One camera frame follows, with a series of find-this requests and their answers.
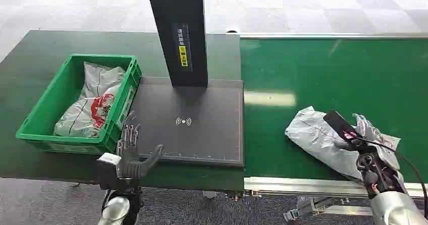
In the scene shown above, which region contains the green conveyor belt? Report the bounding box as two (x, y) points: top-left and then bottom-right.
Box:
(239, 37), (428, 184)

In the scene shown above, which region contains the metal conveyor support bracket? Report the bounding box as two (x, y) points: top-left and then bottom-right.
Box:
(283, 196), (375, 223)

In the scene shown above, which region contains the black scanner post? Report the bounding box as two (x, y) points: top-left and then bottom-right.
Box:
(145, 0), (209, 88)

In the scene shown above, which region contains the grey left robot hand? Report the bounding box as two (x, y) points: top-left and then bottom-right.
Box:
(116, 111), (165, 181)

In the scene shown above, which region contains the yellow black label sticker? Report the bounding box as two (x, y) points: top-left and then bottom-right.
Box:
(172, 23), (194, 73)

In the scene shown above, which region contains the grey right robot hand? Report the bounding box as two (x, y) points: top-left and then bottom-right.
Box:
(323, 109), (408, 199)

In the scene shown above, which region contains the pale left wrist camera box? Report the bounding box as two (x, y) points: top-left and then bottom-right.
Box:
(96, 152), (122, 166)

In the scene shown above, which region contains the grey parcel bag red print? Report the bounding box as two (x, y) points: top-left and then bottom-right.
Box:
(53, 62), (126, 139)

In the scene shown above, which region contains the black cable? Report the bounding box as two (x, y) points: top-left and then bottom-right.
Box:
(353, 135), (428, 219)

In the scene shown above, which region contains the green plastic crate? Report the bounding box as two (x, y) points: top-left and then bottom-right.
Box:
(16, 53), (142, 155)

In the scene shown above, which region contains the dark scanner platform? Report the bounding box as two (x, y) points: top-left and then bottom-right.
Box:
(129, 77), (245, 168)

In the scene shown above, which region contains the aluminium conveyor frame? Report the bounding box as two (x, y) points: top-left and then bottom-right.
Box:
(238, 32), (428, 200)

